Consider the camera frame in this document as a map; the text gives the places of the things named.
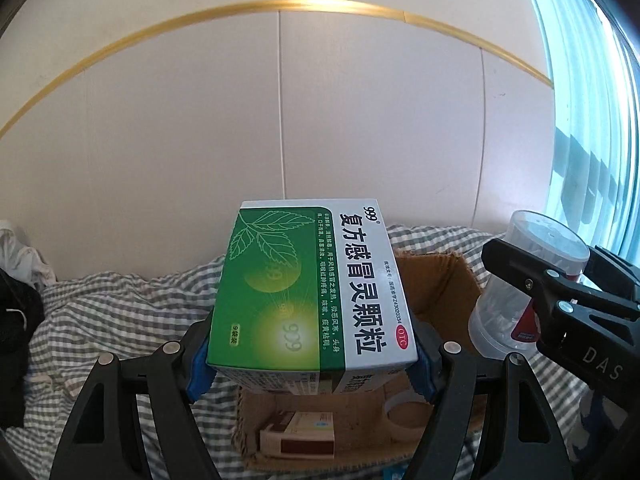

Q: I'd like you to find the grey white checked blanket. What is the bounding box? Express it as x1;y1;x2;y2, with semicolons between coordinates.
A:
0;225;640;480

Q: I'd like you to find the bright window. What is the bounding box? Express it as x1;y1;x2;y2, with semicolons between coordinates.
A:
515;0;640;271

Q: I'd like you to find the brown cardboard box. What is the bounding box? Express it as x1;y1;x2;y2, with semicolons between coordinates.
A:
235;252;488;471

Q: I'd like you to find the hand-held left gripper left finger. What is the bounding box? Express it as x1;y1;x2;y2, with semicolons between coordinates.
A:
50;317;221;480

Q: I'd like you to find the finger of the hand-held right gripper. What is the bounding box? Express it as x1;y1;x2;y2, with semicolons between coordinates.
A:
582;245;640;321
481;238;601;346

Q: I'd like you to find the gold wall trim strip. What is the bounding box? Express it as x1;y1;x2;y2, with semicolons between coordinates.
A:
0;0;553;136

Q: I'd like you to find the green white medicine box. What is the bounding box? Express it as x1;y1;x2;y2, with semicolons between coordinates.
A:
206;200;420;395

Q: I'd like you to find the white cloth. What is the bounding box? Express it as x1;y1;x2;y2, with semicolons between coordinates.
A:
0;220;56;286

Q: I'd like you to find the black cloth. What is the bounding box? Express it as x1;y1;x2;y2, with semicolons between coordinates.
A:
0;267;46;428

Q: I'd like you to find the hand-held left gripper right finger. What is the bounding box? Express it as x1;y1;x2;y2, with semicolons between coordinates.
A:
400;320;573;480

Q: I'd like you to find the clear plastic jar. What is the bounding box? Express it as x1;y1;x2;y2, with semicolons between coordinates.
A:
468;210;591;361

